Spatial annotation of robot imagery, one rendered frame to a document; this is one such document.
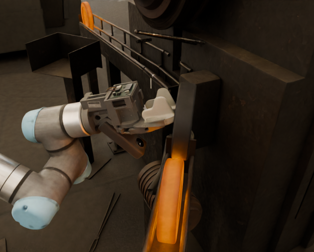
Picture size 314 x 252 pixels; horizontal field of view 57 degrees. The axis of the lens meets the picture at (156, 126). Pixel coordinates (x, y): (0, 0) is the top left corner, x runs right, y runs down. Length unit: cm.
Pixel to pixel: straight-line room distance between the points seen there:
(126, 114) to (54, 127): 16
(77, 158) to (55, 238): 81
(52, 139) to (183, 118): 30
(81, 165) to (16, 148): 136
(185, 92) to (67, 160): 31
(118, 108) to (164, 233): 24
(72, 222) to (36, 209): 90
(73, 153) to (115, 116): 17
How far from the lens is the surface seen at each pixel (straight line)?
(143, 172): 92
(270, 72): 73
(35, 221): 62
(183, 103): 52
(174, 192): 50
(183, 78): 84
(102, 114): 61
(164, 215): 50
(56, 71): 145
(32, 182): 63
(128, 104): 55
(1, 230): 159
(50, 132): 65
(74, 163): 68
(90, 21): 197
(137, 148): 63
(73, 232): 146
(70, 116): 62
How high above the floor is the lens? 114
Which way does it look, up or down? 34 degrees down
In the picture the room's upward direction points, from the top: straight up
